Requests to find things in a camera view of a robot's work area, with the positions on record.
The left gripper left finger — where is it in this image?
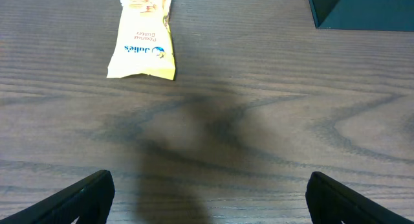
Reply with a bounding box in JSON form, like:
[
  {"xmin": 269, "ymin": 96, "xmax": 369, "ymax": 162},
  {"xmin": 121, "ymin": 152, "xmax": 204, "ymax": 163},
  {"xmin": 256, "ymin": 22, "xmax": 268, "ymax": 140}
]
[{"xmin": 1, "ymin": 170, "xmax": 115, "ymax": 224}]

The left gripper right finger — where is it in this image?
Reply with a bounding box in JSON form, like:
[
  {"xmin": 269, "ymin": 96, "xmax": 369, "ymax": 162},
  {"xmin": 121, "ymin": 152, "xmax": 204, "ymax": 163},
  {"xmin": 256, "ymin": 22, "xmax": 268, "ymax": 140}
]
[{"xmin": 305, "ymin": 172, "xmax": 413, "ymax": 224}]

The yellow peanut butter snack packet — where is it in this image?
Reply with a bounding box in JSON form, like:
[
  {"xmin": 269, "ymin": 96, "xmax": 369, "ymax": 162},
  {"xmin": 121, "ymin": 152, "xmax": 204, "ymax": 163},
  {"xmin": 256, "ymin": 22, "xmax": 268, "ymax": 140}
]
[{"xmin": 107, "ymin": 0, "xmax": 175, "ymax": 80}]

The dark green open box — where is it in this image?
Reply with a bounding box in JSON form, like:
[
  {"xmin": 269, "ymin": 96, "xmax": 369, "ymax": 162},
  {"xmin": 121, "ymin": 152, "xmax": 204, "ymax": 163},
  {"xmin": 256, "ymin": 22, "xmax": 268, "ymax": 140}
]
[{"xmin": 309, "ymin": 0, "xmax": 413, "ymax": 32}]

